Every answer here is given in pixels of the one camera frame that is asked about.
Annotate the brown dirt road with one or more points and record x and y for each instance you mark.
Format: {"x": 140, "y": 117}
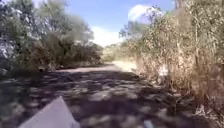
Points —
{"x": 100, "y": 83}

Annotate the white marker stone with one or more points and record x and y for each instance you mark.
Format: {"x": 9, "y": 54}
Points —
{"x": 163, "y": 70}

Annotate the tall dry bushes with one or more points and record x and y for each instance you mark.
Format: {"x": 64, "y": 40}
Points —
{"x": 186, "y": 50}

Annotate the robot's own part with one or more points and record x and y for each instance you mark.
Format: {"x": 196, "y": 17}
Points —
{"x": 148, "y": 124}

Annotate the row of green trees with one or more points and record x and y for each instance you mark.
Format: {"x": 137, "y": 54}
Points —
{"x": 50, "y": 40}

